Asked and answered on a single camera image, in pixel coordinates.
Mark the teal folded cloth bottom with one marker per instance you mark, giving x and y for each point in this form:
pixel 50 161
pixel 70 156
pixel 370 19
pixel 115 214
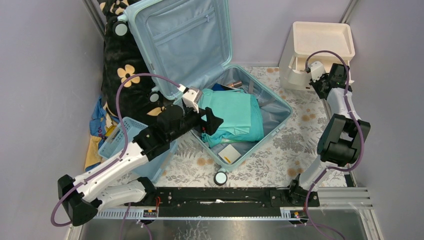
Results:
pixel 255 134

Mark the copper metallic cylinder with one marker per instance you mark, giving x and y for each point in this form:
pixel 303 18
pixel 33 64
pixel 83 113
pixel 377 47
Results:
pixel 236 84

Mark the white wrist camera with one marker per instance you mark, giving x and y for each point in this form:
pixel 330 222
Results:
pixel 191 97
pixel 316 70

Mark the dark blue flat item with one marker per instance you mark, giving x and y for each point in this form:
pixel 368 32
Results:
pixel 220 87

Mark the blue yellow cloth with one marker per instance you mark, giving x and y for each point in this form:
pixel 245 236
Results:
pixel 101 125

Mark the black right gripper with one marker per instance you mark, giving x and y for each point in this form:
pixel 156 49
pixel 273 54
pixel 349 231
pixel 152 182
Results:
pixel 323 77

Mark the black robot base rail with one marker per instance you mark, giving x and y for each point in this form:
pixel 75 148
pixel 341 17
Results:
pixel 258 203

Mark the light blue ribbed suitcase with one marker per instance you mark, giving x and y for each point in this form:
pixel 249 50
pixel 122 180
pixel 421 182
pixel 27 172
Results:
pixel 189 42

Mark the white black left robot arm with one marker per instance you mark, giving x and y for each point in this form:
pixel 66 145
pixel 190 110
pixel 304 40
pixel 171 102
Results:
pixel 83 196

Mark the teal folded cloth top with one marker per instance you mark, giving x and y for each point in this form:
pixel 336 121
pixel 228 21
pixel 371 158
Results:
pixel 233 106

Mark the floral patterned floor mat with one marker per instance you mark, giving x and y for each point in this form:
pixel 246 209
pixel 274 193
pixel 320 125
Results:
pixel 289 153

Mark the white three-drawer storage cabinet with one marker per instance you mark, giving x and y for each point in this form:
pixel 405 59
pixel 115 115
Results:
pixel 306 38

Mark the light blue perforated plastic basket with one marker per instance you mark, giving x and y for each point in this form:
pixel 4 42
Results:
pixel 115 143

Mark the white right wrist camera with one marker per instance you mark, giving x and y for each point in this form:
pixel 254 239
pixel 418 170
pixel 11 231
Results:
pixel 316 70

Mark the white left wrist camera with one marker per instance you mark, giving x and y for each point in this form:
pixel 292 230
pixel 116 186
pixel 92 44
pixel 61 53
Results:
pixel 191 97

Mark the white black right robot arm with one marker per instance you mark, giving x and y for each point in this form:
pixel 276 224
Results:
pixel 344 136

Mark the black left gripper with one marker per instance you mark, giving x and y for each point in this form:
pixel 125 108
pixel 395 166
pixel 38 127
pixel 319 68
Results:
pixel 205 119

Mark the teal folded cloth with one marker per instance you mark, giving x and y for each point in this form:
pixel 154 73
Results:
pixel 255 134
pixel 233 106

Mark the black floral plush blanket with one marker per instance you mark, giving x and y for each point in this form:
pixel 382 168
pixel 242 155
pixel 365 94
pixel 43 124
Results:
pixel 122 64

